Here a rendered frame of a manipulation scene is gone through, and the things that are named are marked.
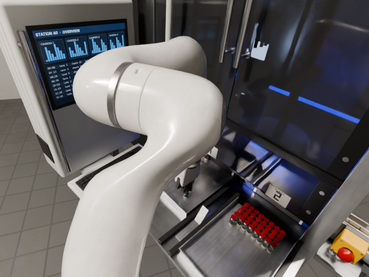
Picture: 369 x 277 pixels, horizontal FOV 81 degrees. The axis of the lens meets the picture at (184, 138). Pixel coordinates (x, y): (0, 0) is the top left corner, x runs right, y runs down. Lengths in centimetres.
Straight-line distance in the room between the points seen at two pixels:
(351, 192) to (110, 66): 70
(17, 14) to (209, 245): 98
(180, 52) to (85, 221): 28
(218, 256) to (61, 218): 152
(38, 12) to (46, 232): 159
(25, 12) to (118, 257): 81
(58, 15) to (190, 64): 66
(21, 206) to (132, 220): 208
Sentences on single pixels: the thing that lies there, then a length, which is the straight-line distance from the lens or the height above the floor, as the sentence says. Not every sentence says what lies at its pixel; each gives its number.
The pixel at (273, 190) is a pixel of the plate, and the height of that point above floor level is 103.
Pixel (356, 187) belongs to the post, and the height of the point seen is 122.
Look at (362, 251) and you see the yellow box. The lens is 91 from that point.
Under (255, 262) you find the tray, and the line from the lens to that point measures 89.
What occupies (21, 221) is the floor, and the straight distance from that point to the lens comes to 224.
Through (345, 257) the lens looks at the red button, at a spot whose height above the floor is 100.
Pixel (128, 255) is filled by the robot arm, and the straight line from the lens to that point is 30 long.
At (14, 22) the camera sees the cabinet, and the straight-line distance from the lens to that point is 92.
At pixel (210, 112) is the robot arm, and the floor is 152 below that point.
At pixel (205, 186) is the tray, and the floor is 88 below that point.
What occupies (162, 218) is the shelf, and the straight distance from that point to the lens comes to 91.
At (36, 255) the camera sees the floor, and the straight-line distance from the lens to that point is 202.
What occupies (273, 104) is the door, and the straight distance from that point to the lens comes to 76.
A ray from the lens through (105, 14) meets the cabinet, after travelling 106.
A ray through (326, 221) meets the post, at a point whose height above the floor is 105.
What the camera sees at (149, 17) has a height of 149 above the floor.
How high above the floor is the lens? 165
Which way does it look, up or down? 37 degrees down
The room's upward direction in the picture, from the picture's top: 6 degrees clockwise
